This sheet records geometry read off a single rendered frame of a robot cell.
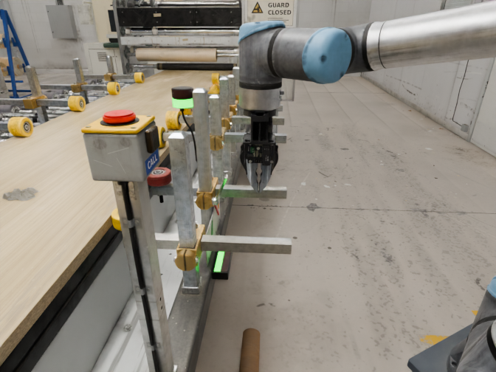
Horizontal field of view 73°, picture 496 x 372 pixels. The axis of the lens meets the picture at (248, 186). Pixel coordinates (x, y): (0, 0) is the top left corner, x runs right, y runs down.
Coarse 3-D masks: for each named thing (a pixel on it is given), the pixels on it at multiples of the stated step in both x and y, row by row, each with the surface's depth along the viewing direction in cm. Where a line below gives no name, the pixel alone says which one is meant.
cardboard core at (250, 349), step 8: (248, 328) 153; (248, 336) 150; (256, 336) 150; (248, 344) 146; (256, 344) 147; (248, 352) 142; (256, 352) 143; (248, 360) 139; (256, 360) 140; (240, 368) 138; (248, 368) 135; (256, 368) 137
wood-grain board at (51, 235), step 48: (144, 96) 220; (0, 144) 133; (48, 144) 133; (0, 192) 96; (48, 192) 96; (96, 192) 96; (0, 240) 74; (48, 240) 74; (96, 240) 77; (0, 288) 61; (48, 288) 61; (0, 336) 52
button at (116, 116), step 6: (108, 114) 42; (114, 114) 42; (120, 114) 42; (126, 114) 42; (132, 114) 43; (108, 120) 41; (114, 120) 41; (120, 120) 41; (126, 120) 42; (132, 120) 43
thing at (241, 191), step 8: (168, 184) 110; (152, 192) 109; (160, 192) 108; (168, 192) 108; (216, 192) 107; (224, 192) 107; (232, 192) 107; (240, 192) 107; (248, 192) 106; (264, 192) 106; (272, 192) 106; (280, 192) 106
